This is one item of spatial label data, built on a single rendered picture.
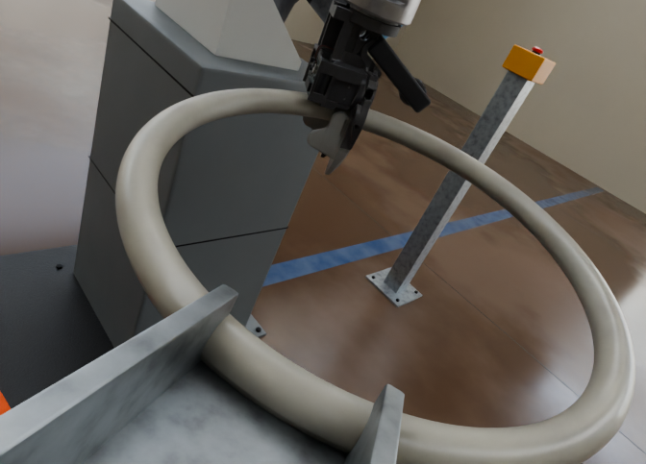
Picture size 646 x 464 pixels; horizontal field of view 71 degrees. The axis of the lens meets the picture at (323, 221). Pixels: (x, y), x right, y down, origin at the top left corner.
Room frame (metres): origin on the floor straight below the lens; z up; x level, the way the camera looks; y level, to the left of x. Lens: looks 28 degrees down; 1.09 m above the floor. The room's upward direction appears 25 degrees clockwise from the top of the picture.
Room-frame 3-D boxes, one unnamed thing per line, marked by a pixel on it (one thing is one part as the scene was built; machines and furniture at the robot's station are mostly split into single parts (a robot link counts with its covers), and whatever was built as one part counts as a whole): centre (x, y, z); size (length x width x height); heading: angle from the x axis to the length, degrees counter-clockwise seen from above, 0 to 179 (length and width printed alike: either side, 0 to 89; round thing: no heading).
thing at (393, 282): (1.74, -0.41, 0.54); 0.20 x 0.20 x 1.09; 56
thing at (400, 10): (0.60, 0.05, 1.08); 0.10 x 0.09 x 0.05; 21
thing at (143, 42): (1.07, 0.36, 0.43); 0.50 x 0.50 x 0.85; 55
